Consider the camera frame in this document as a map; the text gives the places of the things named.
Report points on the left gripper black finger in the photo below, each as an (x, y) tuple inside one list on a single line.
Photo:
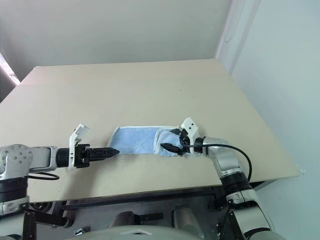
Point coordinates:
[(102, 151), (101, 157)]

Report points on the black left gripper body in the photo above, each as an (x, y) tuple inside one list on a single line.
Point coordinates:
[(82, 156)]

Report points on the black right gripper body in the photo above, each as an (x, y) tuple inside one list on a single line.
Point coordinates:
[(184, 149)]

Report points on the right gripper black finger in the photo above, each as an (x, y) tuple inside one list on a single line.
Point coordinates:
[(177, 131), (172, 149)]

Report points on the light blue towel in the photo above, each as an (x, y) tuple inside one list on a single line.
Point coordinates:
[(135, 140)]

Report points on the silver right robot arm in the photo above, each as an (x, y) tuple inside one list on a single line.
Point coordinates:
[(227, 162)]

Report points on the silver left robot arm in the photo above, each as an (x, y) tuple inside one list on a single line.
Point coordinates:
[(22, 157)]

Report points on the dark brown rounded shape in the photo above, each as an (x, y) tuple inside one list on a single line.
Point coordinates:
[(125, 218)]

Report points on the grey rounded shape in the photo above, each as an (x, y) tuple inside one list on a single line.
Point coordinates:
[(183, 216)]

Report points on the grey robot torso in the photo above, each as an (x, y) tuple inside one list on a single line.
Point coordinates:
[(145, 233)]

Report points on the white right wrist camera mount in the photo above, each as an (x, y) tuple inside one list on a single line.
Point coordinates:
[(190, 126)]

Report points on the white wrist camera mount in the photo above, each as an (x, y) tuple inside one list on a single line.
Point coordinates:
[(81, 130), (190, 126)]

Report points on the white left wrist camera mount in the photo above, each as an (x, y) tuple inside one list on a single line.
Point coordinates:
[(81, 130)]

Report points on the dark metal table frame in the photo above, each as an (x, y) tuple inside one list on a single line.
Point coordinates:
[(150, 198)]

